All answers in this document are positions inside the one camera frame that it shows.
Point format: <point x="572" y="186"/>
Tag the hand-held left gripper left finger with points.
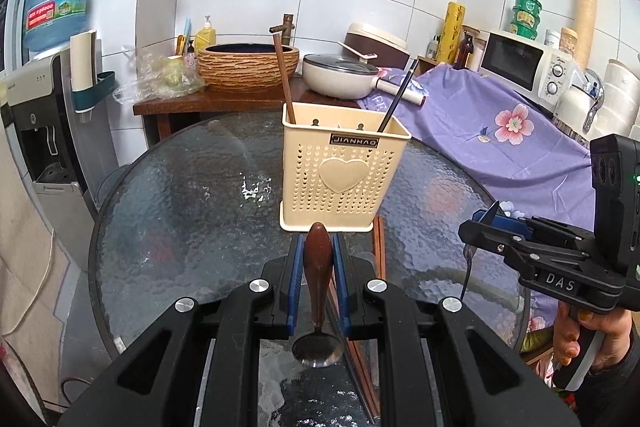
<point x="295" y="277"/>

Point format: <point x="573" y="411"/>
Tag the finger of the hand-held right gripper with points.
<point x="505" y="223"/>
<point x="490" y="239"/>

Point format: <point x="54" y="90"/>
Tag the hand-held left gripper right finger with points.
<point x="341" y="277"/>

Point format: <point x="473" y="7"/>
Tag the cream perforated utensil holder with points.
<point x="345" y="197"/>

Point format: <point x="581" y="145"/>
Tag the plain black chopstick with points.
<point x="397" y="97"/>

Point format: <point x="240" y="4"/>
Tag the person's right forearm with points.
<point x="615" y="397"/>

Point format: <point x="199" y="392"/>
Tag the person's right hand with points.
<point x="567" y="332"/>

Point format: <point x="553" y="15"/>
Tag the purple floral cloth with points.
<point x="500" y="147"/>

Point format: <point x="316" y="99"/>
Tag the white electric kettle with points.
<point x="575" y="107"/>

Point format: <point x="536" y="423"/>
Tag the round glass table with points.
<point x="190" y="207"/>

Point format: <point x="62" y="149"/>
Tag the white microwave oven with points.
<point x="510" y="62"/>

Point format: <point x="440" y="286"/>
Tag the beige lidded jar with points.
<point x="568" y="42"/>

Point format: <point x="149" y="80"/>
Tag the brown glass bottle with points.
<point x="463" y="52"/>

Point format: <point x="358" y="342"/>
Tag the dark wooden counter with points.
<point x="225" y="101"/>

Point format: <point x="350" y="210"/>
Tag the tall beige roll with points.
<point x="586" y="17"/>

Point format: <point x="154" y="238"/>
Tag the yellow wrapped roll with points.
<point x="450" y="32"/>

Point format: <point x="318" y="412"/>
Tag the cream pan with lid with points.
<point x="335" y="77"/>

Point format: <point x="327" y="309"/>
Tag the stack of green bowls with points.
<point x="526" y="14"/>

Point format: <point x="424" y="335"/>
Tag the woven pattern wash basin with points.
<point x="245" y="69"/>

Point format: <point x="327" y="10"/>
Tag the brown and cream rice cooker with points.
<point x="375" y="44"/>

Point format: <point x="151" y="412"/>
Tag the clear plastic bag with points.
<point x="160" y="77"/>

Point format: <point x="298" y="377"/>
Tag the bronze faucet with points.
<point x="286" y="29"/>

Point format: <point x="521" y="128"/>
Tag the yellow soap pump bottle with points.
<point x="205" y="37"/>

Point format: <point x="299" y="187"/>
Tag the beige hanging cloth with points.
<point x="25" y="257"/>

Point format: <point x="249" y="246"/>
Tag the paper cup dispenser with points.
<point x="82" y="57"/>

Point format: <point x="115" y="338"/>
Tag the grey water dispenser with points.
<point x="30" y="107"/>

